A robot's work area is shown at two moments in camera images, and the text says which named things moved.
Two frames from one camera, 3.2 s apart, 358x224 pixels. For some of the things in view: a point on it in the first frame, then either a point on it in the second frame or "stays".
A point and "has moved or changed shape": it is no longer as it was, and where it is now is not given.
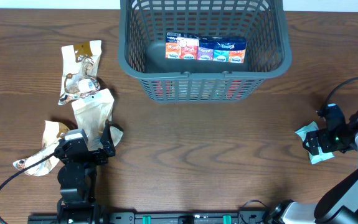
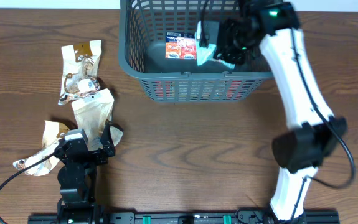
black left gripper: [101, 155] stays
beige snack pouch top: [79, 70] stays
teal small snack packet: [314, 158] has moved or changed shape
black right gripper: [327, 144] → [228, 56]
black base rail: [179, 217] stays
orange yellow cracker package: [199, 90] stays
